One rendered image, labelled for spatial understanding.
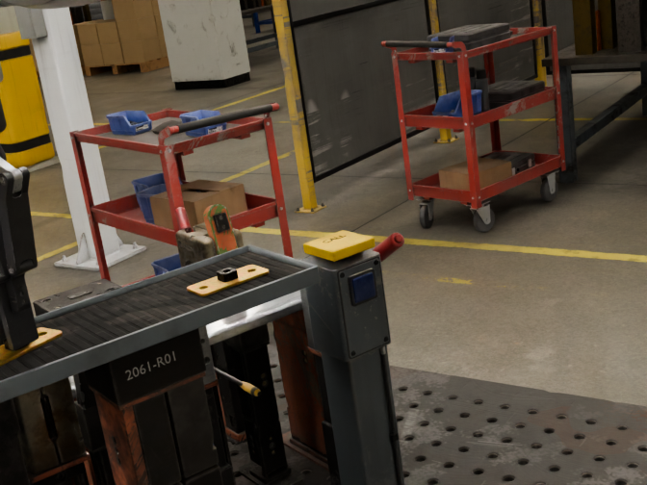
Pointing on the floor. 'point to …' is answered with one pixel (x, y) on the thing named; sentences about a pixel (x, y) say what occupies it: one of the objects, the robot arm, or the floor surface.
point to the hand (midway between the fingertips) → (8, 308)
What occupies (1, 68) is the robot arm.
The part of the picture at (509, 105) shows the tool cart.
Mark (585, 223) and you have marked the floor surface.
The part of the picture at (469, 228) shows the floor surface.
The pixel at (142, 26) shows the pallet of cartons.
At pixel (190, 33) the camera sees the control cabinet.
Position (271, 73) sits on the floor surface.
